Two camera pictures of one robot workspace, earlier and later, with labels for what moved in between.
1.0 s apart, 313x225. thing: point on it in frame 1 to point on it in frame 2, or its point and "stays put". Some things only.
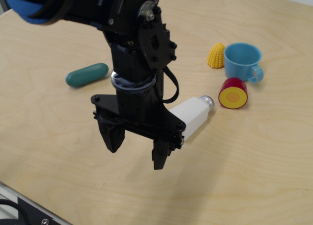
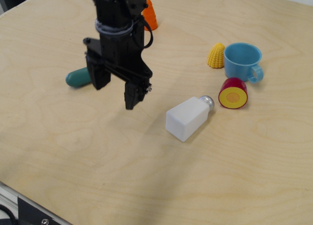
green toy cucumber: x=86 y=74 stays put
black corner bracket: x=34 y=216 stays put
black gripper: x=142 y=111 to x=122 y=54
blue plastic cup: x=241 y=60 stays put
